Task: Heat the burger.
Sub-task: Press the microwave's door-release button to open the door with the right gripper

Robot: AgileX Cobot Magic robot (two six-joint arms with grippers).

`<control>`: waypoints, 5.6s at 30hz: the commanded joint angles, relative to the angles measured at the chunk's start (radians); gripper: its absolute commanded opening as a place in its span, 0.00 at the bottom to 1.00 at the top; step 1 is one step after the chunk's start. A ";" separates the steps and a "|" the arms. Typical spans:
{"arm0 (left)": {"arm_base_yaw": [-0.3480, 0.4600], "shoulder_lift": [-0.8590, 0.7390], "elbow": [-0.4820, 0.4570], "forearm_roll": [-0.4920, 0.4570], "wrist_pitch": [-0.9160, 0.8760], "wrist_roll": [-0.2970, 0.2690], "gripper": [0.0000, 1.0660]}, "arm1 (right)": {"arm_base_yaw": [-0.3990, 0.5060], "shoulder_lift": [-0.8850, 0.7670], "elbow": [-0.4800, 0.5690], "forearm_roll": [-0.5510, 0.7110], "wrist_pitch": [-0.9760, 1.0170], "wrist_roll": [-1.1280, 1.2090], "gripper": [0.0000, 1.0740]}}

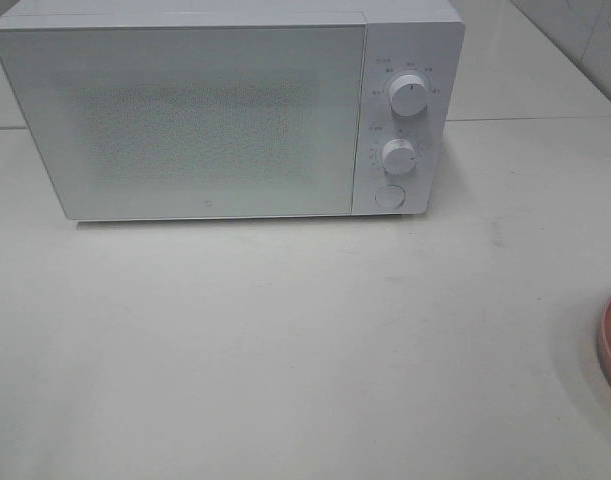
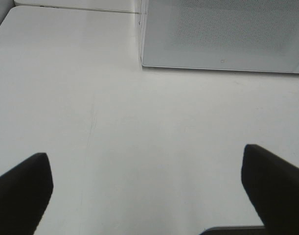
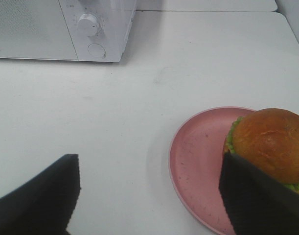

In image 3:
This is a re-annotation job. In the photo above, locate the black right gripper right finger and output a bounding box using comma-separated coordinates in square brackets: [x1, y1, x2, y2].
[219, 153, 299, 235]

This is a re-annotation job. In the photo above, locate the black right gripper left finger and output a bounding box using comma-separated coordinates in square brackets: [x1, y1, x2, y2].
[0, 154, 81, 235]

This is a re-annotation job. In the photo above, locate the white lower microwave knob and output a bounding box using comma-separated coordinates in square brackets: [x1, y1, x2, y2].
[77, 14, 100, 37]

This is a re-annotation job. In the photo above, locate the white microwave oven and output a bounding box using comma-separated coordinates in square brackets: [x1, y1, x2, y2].
[0, 0, 137, 62]

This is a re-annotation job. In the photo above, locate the burger with lettuce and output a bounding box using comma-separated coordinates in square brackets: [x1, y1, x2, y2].
[223, 108, 299, 194]

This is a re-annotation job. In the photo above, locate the pink round plate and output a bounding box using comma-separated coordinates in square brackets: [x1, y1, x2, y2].
[169, 107, 253, 235]

